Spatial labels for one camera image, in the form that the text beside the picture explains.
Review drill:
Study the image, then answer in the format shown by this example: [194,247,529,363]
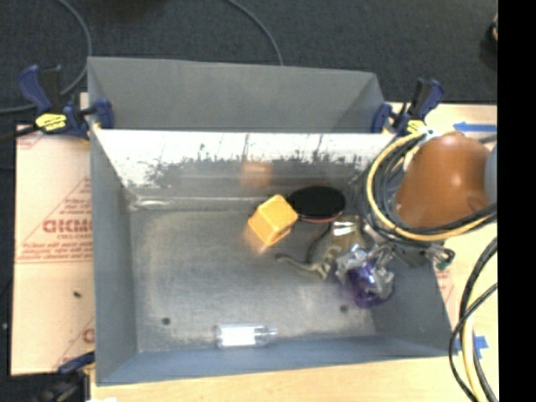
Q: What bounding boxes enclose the clear glass bottle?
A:
[214,323,279,350]

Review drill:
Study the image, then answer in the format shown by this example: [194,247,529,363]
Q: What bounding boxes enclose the brown cardboard board red print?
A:
[10,126,97,377]

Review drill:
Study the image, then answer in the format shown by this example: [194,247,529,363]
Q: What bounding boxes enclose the grey metal bin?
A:
[85,55,456,387]

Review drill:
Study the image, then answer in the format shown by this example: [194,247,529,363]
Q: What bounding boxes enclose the purple translucent plastic object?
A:
[343,261,393,310]

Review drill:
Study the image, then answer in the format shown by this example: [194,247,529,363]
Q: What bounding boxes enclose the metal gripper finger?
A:
[335,244,372,275]
[368,254,396,302]

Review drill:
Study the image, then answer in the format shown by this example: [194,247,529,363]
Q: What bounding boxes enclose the grey toy animal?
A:
[274,231,341,283]

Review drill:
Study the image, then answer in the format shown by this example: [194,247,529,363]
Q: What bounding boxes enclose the black disc with red rim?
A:
[286,185,348,226]

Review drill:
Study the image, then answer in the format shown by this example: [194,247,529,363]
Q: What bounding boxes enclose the yellow cube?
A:
[247,193,300,247]

